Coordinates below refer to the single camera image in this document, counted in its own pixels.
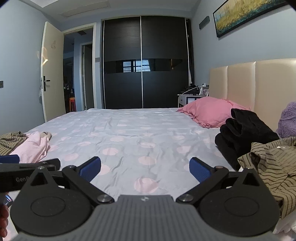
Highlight cream room door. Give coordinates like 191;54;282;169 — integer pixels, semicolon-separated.
40;21;66;123

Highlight olive striped collared shirt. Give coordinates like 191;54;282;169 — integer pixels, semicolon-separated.
238;137;296;219

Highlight pink garment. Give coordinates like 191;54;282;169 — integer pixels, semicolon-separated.
9;131;52;163

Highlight dark wall-mounted box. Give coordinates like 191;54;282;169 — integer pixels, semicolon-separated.
199;16;210;29

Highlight black sliding door wardrobe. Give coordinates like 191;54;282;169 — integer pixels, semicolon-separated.
102;15;193;109

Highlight black door lock handle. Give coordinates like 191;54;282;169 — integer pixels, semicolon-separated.
41;76;51;91

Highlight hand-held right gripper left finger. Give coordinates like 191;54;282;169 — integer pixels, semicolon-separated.
29;156;115;204

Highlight white nightstand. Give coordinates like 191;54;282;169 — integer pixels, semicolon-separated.
178;94;201;108

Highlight black garment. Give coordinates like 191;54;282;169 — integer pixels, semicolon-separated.
215;108;280;172

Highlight framed landscape painting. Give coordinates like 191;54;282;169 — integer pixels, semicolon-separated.
212;0;289;38

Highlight olive striped garment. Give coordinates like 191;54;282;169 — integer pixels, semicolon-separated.
0;132;28;156

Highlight person's left hand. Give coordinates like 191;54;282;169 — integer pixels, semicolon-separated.
0;205;10;235

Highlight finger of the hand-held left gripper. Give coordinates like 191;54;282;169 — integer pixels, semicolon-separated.
0;154;20;164
0;159;61;173

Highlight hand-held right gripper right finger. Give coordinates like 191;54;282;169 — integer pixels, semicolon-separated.
176;157;270;205

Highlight bed with polka dot sheet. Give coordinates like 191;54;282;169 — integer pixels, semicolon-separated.
0;107;255;209

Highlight cream padded headboard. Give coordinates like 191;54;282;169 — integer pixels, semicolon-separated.
209;58;296;132

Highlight purple fuzzy blanket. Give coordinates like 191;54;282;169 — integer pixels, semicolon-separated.
277;101;296;139

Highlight pink pillow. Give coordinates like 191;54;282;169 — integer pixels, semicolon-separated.
176;97;251;128

